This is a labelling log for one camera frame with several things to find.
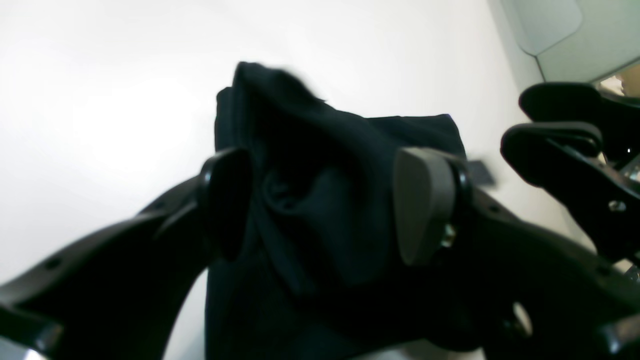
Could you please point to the black T-shirt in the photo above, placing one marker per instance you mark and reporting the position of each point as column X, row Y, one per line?
column 319, row 276

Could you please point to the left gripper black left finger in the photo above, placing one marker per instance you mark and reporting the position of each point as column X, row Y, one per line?
column 116, row 294

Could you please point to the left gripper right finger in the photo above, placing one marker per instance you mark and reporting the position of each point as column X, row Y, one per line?
column 530, row 293

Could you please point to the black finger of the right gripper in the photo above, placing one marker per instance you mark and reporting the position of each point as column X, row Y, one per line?
column 582, row 147

